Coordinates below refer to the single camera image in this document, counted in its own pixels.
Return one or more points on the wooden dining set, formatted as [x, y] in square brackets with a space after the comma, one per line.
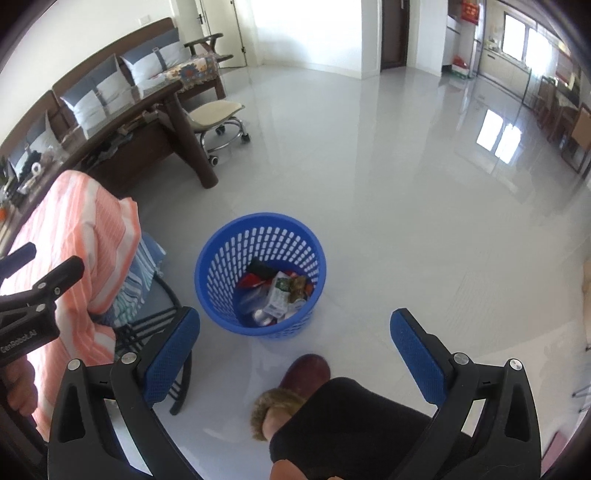
[568, 120]

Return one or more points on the cream rolling stool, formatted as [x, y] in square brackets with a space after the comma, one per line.
[214, 113]

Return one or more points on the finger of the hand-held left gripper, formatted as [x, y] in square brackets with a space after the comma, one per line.
[62, 279]
[18, 261]

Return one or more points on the black wrapper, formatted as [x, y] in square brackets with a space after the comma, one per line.
[261, 268]

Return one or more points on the blue striped cloth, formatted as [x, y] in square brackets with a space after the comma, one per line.
[141, 272]

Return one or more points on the person's left hand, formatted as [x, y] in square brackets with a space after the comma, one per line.
[21, 387]

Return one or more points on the green milk carton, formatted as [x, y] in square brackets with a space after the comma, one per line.
[277, 295]

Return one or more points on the floral sofa cover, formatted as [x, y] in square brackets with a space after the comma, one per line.
[194, 71]

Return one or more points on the red cardboard box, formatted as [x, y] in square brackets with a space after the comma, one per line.
[461, 68]

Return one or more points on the white door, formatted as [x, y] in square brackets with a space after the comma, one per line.
[221, 32]

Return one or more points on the orange striped tablecloth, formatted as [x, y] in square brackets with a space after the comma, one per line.
[92, 221]

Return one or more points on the dark wooden sofa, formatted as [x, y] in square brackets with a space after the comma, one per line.
[92, 50]

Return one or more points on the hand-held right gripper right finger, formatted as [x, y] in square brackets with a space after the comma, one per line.
[413, 355]

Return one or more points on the gold foil wrapper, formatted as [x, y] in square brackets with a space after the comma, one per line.
[300, 288]

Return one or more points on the person's leg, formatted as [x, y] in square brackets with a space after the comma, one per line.
[360, 415]

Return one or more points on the dark brown door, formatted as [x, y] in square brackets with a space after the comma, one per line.
[395, 37]

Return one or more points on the black metal frame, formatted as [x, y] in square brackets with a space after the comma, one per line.
[157, 318]

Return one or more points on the blue plastic basket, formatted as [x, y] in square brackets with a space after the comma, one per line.
[217, 286]

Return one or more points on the glass tray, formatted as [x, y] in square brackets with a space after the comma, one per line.
[44, 161]

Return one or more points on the red wall hanging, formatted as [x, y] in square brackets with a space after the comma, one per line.
[471, 10]

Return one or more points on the blue grey pillow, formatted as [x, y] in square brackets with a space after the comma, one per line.
[39, 143]
[97, 97]
[157, 57]

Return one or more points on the dark glass-topped coffee table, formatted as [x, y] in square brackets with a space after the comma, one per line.
[189, 147]

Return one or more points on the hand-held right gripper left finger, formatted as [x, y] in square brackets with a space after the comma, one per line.
[173, 350]

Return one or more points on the kitchen window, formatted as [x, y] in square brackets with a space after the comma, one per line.
[526, 39]

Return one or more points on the red wrapper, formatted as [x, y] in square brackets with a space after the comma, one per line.
[251, 280]

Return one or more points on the maroon fur-trimmed slipper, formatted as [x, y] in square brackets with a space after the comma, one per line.
[304, 374]

